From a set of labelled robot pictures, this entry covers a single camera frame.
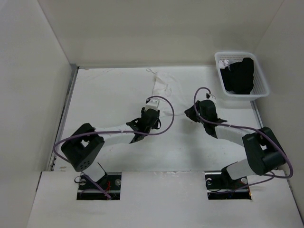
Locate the white tank top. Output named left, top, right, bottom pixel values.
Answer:
left=146, top=68, right=188, bottom=116

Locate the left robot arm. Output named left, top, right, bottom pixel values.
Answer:
left=61, top=108, right=160, bottom=190

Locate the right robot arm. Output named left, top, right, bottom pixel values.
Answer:
left=184, top=100, right=287, bottom=190

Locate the black tank top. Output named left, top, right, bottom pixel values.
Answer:
left=220, top=57, right=254, bottom=95

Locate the small white cloth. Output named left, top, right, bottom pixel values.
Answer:
left=218, top=59, right=229, bottom=69

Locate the white plastic basket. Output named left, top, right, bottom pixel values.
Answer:
left=214, top=51, right=270, bottom=101

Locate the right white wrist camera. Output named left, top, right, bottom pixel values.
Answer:
left=206, top=93, right=216, bottom=100

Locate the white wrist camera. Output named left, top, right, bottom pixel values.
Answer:
left=144, top=98, right=160, bottom=111
left=206, top=93, right=216, bottom=100

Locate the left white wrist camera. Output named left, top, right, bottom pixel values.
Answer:
left=144, top=98, right=160, bottom=111

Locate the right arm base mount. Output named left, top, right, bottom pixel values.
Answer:
left=205, top=173, right=251, bottom=200

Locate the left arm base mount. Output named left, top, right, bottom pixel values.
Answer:
left=74, top=172, right=122, bottom=201

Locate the metal table edge rail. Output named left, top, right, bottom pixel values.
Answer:
left=49, top=63, right=79, bottom=171

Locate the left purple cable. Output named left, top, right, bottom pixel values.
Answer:
left=53, top=95, right=176, bottom=199

